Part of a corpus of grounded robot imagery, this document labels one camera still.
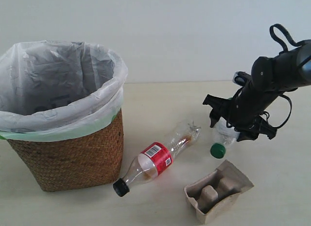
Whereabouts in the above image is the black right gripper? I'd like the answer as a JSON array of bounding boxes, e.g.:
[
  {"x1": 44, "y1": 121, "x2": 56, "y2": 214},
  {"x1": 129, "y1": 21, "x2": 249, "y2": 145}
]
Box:
[{"x1": 203, "y1": 81, "x2": 277, "y2": 141}]

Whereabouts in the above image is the clear bottle green label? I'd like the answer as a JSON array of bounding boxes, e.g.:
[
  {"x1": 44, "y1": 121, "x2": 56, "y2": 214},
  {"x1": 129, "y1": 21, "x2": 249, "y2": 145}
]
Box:
[{"x1": 210, "y1": 117, "x2": 240, "y2": 159}]

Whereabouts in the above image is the grey pulp cardboard tray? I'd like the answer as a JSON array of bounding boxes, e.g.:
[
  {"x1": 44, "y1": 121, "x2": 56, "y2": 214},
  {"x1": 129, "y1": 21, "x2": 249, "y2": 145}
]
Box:
[{"x1": 184, "y1": 160, "x2": 254, "y2": 225}]

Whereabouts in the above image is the clear bottle red label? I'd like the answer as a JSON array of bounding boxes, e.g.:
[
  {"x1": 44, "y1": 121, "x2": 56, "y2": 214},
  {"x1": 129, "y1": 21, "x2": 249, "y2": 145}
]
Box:
[{"x1": 113, "y1": 120, "x2": 201, "y2": 197}]

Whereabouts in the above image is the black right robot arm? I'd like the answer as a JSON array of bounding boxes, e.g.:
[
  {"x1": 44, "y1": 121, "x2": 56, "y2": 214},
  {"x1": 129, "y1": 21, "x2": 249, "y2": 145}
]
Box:
[{"x1": 203, "y1": 42, "x2": 311, "y2": 141}]

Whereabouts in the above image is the woven wicker waste basket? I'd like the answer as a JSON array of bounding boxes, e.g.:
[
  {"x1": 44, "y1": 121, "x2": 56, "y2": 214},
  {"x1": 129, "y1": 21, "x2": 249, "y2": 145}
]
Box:
[{"x1": 8, "y1": 111, "x2": 123, "y2": 192}]

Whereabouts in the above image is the white green plastic bin liner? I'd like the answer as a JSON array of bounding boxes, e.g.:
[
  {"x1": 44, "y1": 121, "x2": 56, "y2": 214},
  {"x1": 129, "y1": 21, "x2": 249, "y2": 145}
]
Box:
[{"x1": 0, "y1": 40, "x2": 128, "y2": 142}]

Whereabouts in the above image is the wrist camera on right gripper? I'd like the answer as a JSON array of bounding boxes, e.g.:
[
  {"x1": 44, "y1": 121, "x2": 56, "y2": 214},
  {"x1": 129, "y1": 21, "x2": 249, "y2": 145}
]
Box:
[{"x1": 232, "y1": 71, "x2": 251, "y2": 87}]

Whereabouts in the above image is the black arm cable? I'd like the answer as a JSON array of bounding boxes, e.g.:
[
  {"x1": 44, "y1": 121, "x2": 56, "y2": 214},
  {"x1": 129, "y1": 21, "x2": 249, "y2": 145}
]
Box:
[{"x1": 225, "y1": 23, "x2": 304, "y2": 128}]

